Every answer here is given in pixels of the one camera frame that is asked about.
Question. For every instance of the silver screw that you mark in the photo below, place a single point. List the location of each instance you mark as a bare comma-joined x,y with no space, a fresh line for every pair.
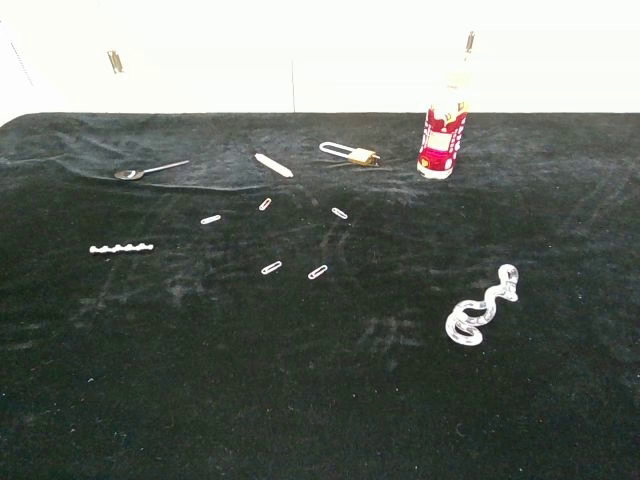
121,248

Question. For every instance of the small paper clip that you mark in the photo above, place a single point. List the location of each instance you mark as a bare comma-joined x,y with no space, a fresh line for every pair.
271,267
210,219
318,271
265,203
340,213

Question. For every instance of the white pen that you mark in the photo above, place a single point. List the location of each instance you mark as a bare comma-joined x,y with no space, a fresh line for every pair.
274,165

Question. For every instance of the brass padlock with long shackle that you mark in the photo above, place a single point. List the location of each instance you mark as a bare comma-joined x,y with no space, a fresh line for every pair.
361,156

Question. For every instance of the black velvet table cloth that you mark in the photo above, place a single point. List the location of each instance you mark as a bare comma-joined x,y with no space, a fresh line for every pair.
320,350

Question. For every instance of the red labelled drink bottle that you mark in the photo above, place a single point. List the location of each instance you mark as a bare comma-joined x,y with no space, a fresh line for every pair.
442,147

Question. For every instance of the metal spoon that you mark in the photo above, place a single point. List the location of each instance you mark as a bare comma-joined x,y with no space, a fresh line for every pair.
128,174

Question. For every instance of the metal screen hinge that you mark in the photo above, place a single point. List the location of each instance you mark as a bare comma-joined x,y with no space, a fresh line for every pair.
470,42
115,61

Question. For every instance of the woven folding screen panel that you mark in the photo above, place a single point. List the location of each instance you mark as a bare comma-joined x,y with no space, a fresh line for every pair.
70,80

